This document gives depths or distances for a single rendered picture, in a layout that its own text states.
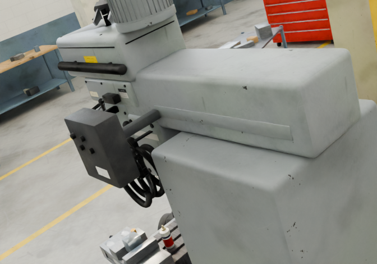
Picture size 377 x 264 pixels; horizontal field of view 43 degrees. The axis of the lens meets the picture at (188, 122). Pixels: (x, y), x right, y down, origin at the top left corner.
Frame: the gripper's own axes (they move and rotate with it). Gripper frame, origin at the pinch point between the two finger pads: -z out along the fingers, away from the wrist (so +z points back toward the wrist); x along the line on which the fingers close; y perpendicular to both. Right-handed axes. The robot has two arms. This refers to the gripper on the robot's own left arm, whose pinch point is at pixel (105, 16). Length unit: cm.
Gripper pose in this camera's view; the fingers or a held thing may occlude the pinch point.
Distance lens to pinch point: 178.3
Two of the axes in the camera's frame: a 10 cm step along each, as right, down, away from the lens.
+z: 2.5, -8.5, 4.6
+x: -8.4, 0.5, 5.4
